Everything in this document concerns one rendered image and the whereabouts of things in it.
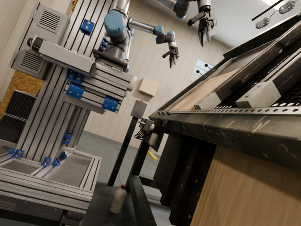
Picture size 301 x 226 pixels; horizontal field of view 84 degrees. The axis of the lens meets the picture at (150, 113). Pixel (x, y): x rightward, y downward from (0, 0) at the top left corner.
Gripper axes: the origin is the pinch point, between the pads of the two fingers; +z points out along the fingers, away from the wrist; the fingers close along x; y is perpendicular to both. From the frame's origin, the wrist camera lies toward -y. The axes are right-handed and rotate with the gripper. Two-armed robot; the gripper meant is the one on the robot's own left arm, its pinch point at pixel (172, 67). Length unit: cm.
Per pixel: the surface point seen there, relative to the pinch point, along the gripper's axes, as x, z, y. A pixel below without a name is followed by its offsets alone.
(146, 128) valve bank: -35, 53, -40
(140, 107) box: 12, 36, -36
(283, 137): -131, 48, -26
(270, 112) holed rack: -123, 43, -19
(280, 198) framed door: -116, 73, -11
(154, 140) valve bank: -49, 61, -38
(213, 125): -105, 47, -26
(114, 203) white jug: -31, 108, -71
